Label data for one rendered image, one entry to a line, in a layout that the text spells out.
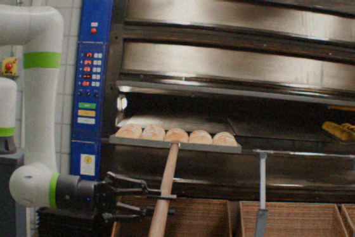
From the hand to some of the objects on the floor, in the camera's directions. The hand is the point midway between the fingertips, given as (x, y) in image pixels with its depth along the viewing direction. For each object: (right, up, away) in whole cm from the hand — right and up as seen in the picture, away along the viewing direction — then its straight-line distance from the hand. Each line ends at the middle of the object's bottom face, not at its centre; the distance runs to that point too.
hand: (161, 203), depth 141 cm
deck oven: (+47, -98, +260) cm, 282 cm away
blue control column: (-50, -90, +260) cm, 279 cm away
